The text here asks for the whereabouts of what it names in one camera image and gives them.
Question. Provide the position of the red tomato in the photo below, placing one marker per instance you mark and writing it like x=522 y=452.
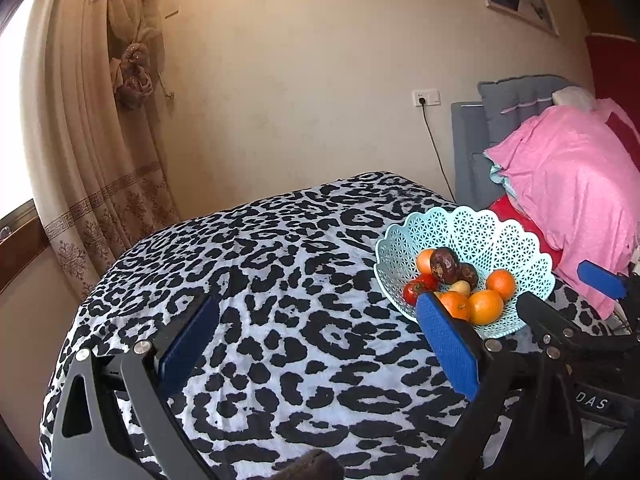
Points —
x=426 y=284
x=411 y=293

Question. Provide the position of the small tangerine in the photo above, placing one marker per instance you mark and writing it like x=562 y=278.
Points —
x=425 y=261
x=456 y=306

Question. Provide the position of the leopard print blanket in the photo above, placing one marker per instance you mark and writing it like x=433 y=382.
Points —
x=275 y=260

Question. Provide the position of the red upholstered panel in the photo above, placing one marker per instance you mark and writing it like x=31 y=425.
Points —
x=615 y=70

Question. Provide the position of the light blue cloth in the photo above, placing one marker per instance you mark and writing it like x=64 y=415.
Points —
x=497 y=175

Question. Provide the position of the small dark passion fruit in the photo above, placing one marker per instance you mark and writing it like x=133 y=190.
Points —
x=469 y=276

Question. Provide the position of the tan round kiwi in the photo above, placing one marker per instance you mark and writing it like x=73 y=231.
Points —
x=461 y=287

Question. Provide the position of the white wall socket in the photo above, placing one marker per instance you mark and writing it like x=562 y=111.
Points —
x=430 y=97

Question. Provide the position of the navel orange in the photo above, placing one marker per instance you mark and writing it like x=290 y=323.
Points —
x=501 y=284

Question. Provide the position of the wooden window frame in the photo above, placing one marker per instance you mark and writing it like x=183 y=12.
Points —
x=20 y=245

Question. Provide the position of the beige patterned curtain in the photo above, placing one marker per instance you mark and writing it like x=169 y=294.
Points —
x=100 y=160

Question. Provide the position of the dark brown fuzzy cloth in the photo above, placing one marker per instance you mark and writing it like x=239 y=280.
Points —
x=310 y=467

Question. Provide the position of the light blue plastic basket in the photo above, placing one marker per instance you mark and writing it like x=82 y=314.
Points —
x=475 y=230

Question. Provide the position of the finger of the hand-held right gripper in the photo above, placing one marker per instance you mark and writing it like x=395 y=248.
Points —
x=602 y=280
x=542 y=317

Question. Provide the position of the red cloth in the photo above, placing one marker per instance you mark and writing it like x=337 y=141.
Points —
x=520 y=225

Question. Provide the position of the pink blanket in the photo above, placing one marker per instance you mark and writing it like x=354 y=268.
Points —
x=575 y=170

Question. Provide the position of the grey headboard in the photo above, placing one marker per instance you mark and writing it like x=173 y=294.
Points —
x=467 y=150

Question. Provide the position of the large dark passion fruit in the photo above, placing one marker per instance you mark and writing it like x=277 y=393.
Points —
x=444 y=266

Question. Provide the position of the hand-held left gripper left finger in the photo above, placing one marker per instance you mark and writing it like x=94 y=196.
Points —
x=190 y=340

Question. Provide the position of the white pillow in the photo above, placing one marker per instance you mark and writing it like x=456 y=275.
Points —
x=575 y=97

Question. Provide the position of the grey cushion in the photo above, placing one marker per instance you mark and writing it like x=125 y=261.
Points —
x=520 y=95

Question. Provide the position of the curtain tieback flower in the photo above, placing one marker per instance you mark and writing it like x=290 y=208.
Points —
x=132 y=80

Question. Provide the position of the large smooth orange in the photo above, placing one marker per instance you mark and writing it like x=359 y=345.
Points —
x=486 y=307

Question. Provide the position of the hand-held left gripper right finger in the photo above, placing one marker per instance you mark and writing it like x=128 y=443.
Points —
x=447 y=345

